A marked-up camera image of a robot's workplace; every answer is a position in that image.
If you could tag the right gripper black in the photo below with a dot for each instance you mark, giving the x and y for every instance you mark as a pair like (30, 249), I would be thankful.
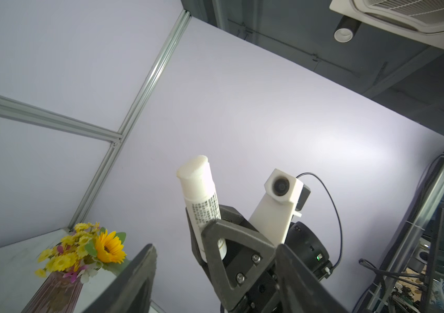
(239, 264)

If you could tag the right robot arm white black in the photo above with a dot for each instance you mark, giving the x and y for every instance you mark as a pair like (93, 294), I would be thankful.
(308, 248)

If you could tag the ceiling air conditioner vent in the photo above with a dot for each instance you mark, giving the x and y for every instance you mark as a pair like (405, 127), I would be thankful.
(418, 20)

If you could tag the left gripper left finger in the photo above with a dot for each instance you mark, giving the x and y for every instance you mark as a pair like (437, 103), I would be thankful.
(131, 291)

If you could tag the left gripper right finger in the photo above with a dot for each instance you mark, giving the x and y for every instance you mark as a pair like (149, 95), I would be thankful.
(299, 289)

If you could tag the white glue stick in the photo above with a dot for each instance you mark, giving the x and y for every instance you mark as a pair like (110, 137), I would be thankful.
(200, 196)

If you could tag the dark purple vase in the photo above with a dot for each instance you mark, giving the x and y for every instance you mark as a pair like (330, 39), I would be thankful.
(57, 294)

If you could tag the sunflower bouquet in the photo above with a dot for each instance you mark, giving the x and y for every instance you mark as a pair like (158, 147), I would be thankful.
(87, 249)

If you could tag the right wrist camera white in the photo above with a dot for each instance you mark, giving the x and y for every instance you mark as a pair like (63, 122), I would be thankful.
(284, 198)

